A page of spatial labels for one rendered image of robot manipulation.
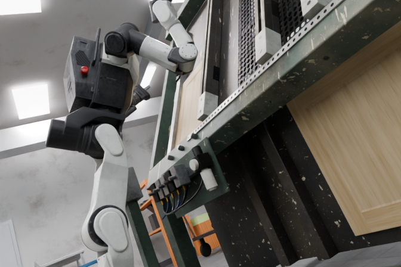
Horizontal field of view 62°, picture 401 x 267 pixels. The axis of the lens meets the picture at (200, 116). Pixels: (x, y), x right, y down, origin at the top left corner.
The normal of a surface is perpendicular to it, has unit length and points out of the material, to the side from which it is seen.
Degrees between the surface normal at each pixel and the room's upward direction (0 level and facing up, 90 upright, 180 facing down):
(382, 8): 150
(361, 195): 90
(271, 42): 90
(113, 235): 90
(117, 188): 90
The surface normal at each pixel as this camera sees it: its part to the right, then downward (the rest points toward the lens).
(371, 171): -0.80, 0.15
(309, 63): -0.07, 0.84
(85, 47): 0.47, -0.45
